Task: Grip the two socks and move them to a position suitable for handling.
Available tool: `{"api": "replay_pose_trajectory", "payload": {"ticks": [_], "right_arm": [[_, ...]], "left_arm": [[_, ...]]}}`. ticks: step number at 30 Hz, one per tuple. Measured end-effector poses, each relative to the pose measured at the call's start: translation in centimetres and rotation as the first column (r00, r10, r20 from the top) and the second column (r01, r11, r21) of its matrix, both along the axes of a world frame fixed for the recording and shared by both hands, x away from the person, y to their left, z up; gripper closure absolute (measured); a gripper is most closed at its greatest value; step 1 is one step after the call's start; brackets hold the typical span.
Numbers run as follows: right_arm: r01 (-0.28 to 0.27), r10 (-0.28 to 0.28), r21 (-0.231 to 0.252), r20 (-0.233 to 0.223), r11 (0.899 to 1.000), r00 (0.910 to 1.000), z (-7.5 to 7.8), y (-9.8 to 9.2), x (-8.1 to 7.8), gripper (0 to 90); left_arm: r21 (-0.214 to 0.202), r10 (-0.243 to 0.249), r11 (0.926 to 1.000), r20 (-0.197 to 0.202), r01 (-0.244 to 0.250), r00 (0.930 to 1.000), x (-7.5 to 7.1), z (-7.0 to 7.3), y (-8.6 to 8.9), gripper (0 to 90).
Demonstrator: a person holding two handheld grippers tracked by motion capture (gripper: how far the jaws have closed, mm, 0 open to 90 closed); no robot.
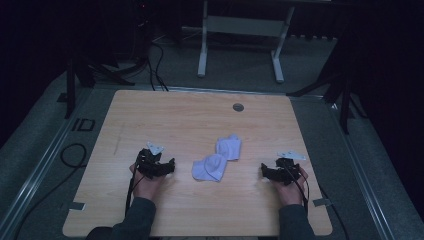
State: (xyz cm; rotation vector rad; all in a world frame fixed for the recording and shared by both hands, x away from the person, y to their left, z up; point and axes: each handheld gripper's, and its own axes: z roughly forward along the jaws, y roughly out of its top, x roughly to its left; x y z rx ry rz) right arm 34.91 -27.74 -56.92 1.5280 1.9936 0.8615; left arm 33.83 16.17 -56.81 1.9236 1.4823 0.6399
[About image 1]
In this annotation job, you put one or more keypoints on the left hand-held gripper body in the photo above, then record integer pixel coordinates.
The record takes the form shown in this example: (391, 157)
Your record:
(148, 162)

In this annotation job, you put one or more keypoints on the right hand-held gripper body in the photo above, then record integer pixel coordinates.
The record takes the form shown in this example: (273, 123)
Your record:
(287, 168)

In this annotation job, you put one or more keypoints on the person's right hand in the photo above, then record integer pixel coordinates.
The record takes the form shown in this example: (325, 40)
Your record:
(291, 193)

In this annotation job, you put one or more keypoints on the person's left hand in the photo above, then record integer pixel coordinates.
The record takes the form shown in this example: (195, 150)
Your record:
(146, 188)

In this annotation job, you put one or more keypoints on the white sock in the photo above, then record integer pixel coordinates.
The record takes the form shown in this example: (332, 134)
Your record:
(209, 168)
(229, 148)

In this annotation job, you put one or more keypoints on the black floor tape marking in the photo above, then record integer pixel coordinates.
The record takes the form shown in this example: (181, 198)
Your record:
(83, 124)

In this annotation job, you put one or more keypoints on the black metal stand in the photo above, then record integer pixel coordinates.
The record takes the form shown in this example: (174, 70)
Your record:
(345, 100)
(70, 90)

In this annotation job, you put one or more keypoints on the white metal stand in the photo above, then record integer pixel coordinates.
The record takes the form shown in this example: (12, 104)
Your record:
(245, 26)

